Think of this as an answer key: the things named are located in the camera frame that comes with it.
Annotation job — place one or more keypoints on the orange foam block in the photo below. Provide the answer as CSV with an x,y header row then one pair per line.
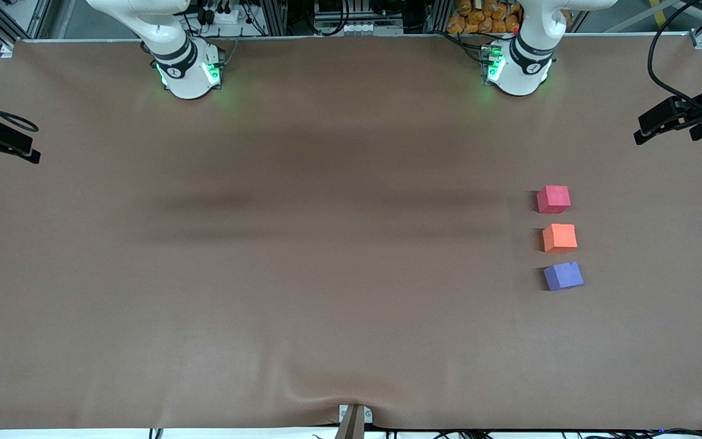
x,y
559,238

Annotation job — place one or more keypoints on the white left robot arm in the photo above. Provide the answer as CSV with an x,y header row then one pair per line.
x,y
521,79

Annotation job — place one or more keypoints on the red foam block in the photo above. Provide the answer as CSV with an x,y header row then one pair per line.
x,y
553,199

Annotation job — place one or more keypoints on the purple foam block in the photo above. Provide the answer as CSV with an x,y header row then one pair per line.
x,y
563,275

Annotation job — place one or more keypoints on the pile of orange objects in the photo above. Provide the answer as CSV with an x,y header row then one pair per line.
x,y
479,18

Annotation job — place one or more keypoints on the white power strip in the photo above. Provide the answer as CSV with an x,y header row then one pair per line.
x,y
223,15

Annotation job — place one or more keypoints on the white connector strip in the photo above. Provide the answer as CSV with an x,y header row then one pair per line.
x,y
363,28

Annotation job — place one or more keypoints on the black electronics box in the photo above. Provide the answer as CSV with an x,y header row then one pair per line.
x,y
329,7

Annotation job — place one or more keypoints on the brown table mat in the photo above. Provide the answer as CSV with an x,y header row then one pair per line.
x,y
351,244

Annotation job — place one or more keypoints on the metal table clamp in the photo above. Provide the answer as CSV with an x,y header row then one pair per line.
x,y
354,424

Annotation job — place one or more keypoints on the aluminium frame post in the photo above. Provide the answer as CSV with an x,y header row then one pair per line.
x,y
275,15
439,15

